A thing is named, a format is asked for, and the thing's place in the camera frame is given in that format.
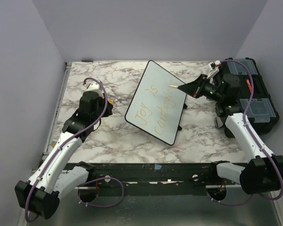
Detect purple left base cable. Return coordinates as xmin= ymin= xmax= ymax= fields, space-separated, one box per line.
xmin=78 ymin=177 xmax=125 ymax=209

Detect black toolbox clear lids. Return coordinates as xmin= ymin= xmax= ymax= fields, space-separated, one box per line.
xmin=213 ymin=57 xmax=279 ymax=135

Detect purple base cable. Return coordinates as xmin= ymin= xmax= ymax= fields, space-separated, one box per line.
xmin=78 ymin=177 xmax=125 ymax=209
xmin=206 ymin=187 xmax=255 ymax=206

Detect aluminium frame extrusion left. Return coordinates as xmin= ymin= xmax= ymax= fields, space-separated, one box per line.
xmin=18 ymin=62 xmax=73 ymax=226

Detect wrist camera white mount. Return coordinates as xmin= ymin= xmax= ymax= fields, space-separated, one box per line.
xmin=207 ymin=60 xmax=221 ymax=79
xmin=83 ymin=80 xmax=102 ymax=93

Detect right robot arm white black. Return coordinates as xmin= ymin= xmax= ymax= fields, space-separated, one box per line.
xmin=177 ymin=73 xmax=283 ymax=196

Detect black mounting rail base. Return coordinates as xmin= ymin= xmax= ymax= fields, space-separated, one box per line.
xmin=64 ymin=161 xmax=232 ymax=197

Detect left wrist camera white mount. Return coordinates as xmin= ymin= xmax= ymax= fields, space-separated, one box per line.
xmin=83 ymin=80 xmax=102 ymax=93

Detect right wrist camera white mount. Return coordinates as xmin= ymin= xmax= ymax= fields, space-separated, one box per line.
xmin=207 ymin=60 xmax=221 ymax=79

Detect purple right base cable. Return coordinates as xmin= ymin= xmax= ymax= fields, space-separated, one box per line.
xmin=206 ymin=187 xmax=255 ymax=206

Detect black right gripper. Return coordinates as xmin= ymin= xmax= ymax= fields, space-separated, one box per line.
xmin=178 ymin=74 xmax=224 ymax=103

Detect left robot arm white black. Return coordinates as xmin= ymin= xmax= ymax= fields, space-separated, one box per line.
xmin=15 ymin=89 xmax=113 ymax=223

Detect white tablet whiteboard black frame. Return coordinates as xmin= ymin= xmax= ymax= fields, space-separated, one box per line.
xmin=125 ymin=60 xmax=186 ymax=145

